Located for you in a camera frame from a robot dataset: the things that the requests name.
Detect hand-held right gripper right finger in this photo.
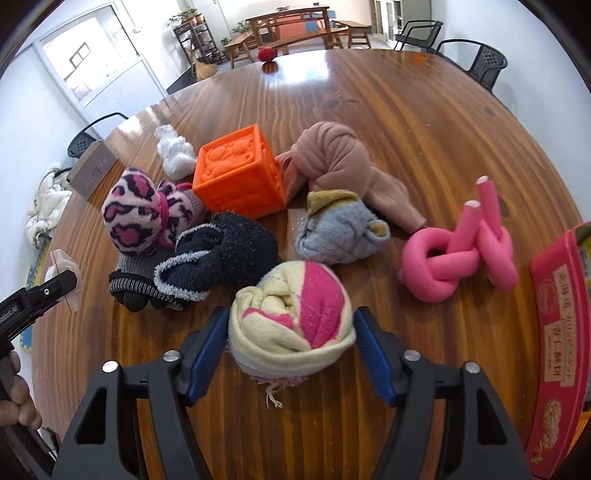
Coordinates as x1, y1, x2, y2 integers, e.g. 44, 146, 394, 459
353, 306, 532, 480

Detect pink foam knot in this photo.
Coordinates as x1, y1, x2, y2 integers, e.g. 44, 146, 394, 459
399, 175, 520, 303

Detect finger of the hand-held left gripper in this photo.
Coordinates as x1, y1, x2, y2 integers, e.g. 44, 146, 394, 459
0, 270, 78, 342

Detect wooden bench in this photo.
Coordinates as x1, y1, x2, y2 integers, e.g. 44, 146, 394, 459
223, 31, 258, 70

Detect colourful foam floor mat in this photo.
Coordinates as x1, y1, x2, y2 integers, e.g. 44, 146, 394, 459
19, 240, 51, 352

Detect brown cardboard box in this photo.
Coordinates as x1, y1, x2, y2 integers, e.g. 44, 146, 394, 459
67, 140, 118, 201

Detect orange rubber cube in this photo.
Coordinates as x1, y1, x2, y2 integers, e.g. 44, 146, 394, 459
192, 124, 288, 214

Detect black fuzzy sock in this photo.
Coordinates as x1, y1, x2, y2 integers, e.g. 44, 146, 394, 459
154, 211, 280, 303

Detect wooden dining table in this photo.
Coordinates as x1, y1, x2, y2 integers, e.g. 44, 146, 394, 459
245, 6, 345, 51

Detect cream and pink sock roll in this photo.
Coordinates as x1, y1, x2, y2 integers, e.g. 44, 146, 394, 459
228, 260, 357, 409

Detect dusty pink sock roll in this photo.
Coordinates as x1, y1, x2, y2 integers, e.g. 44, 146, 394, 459
274, 121, 428, 236

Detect white jacket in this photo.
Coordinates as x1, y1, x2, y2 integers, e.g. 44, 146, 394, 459
25, 162, 72, 250

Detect pink leopard print sock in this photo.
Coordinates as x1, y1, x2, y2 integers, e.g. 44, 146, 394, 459
102, 167, 199, 257

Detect white plastic bag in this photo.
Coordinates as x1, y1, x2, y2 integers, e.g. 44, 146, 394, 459
154, 124, 197, 181

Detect glass door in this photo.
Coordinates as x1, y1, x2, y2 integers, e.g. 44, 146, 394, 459
34, 2, 169, 126

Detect grey sock with mustard toe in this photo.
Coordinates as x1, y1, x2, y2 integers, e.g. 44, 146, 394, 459
295, 189, 391, 265

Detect small wooden table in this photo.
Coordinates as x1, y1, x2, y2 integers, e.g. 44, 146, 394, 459
330, 19, 372, 49

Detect black plant shelf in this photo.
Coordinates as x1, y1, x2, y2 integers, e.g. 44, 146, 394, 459
168, 7, 223, 65

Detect clear zip bag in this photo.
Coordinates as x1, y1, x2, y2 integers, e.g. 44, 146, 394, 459
44, 249, 84, 312

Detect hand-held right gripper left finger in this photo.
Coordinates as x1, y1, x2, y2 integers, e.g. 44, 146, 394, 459
53, 307, 232, 480

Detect person's left hand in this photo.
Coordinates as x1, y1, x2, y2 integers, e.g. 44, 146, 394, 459
0, 352, 43, 430

